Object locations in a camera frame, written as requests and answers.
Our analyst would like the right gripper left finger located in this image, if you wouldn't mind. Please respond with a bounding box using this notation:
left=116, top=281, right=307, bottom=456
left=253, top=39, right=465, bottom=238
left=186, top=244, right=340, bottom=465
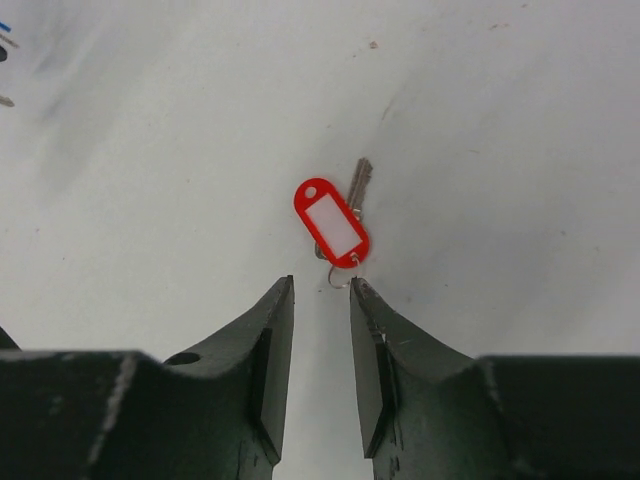
left=1, top=276, right=294, bottom=479

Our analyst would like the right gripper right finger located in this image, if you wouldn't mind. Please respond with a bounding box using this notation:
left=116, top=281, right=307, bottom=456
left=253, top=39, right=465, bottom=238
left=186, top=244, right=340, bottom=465
left=350, top=278, right=639, bottom=479

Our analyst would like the red key tag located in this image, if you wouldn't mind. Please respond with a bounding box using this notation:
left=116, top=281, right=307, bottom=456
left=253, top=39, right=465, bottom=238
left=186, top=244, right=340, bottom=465
left=293, top=177, right=371, bottom=270

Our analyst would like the silver key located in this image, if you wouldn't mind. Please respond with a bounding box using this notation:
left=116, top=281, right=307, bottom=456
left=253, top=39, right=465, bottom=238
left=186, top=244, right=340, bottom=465
left=314, top=157, right=373, bottom=289

